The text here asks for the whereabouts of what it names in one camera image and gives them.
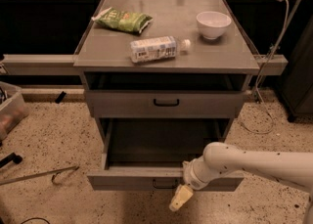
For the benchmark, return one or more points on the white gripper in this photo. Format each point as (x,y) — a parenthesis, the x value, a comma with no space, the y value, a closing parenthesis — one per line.
(192,177)

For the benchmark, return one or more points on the grey drawer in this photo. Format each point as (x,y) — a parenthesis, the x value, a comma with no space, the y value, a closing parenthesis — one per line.
(161,95)
(146,154)

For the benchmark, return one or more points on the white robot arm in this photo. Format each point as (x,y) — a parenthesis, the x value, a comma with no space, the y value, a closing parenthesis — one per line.
(220,159)

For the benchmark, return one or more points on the grey top drawer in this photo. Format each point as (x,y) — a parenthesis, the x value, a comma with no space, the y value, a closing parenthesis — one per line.
(161,95)

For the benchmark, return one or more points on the grey drawer cabinet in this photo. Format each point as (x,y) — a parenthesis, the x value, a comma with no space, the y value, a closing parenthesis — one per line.
(169,72)

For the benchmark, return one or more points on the metal rod with hook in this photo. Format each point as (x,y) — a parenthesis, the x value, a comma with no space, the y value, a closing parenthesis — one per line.
(36,175)

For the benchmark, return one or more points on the clear plastic water bottle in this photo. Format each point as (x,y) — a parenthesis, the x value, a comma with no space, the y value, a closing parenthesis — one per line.
(154,49)

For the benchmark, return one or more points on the dark grey side cabinet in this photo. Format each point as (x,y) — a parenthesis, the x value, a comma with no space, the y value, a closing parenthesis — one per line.
(297,90)

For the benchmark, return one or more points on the small black floor object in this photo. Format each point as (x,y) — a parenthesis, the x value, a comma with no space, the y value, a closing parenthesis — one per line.
(60,97)

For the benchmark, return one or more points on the black caster wheel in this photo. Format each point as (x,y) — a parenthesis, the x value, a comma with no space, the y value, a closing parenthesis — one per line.
(11,157)

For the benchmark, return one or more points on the white bowl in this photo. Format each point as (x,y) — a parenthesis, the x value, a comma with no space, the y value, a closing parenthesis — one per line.
(212,25)

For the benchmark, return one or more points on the green chip bag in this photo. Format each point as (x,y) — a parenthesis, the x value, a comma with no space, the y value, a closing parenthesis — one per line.
(130,22)

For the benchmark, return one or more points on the clear plastic storage bin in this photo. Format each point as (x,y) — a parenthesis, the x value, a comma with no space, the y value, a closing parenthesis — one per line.
(13,108)

